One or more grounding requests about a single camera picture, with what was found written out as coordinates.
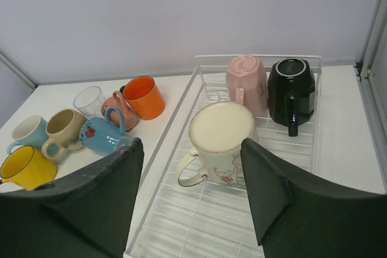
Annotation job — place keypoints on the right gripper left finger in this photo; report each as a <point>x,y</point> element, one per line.
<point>87,213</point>

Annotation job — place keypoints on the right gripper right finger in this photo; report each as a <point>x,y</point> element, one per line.
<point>298,214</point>

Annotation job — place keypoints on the yellow mug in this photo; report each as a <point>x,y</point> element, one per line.
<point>28,168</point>

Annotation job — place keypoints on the beige mug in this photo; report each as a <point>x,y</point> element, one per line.
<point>63,130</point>

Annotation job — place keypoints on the white light-blue mug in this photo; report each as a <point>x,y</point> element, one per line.
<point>29,132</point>

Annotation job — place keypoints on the green inside mug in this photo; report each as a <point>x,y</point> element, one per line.
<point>216,133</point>

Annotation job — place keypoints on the black mug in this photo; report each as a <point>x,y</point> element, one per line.
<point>291,93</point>

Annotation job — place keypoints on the clear dish rack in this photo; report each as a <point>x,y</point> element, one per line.
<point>191,211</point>

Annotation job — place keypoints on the blue mug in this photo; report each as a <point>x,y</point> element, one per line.
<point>101,135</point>

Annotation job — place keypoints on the clear plastic cup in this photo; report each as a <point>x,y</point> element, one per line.
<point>89,102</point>

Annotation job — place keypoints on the pink patterned mug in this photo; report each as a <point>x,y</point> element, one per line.
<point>117,100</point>

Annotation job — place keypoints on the orange mug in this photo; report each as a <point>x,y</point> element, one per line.
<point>144,97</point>

